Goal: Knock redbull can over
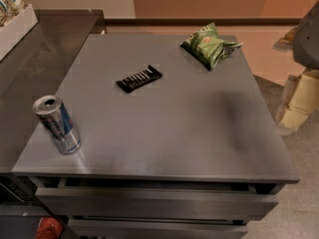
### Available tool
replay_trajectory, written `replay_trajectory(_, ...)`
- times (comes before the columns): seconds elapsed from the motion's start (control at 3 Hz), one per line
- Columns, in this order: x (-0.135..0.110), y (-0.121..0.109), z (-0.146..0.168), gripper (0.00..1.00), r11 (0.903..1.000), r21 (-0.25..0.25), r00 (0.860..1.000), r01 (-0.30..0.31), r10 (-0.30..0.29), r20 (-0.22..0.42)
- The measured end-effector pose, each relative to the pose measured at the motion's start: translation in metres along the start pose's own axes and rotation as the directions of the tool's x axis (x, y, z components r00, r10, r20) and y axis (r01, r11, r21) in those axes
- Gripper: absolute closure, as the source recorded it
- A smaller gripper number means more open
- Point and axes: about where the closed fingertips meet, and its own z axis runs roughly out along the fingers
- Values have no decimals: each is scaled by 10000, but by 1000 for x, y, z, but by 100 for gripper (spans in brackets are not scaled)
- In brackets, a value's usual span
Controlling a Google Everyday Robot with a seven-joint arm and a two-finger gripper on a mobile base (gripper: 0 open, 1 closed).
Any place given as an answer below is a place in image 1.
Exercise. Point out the grey drawer cabinet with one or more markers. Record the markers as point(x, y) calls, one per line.
point(191, 130)

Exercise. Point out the silver blue redbull can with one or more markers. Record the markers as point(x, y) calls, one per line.
point(52, 114)

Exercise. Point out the green chip bag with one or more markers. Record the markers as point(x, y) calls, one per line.
point(206, 45)

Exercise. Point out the black candy bar wrapper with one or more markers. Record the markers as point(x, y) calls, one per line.
point(139, 79)

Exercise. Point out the grey drawer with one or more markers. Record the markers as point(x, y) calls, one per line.
point(153, 230)
point(157, 204)

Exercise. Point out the white cardboard snack box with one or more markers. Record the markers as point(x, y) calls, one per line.
point(15, 30)

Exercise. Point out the dark side counter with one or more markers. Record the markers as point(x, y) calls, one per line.
point(36, 67)

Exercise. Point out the lower grey drawer front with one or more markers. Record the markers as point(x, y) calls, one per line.
point(153, 230)

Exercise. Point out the upper grey drawer front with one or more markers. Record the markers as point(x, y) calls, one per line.
point(157, 204)

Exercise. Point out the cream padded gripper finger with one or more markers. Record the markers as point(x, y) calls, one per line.
point(299, 100)

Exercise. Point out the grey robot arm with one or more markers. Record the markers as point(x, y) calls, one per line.
point(304, 40)

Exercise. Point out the snack packets in box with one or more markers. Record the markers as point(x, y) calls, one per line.
point(9, 9)

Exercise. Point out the red object on floor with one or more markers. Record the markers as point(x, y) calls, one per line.
point(49, 228)

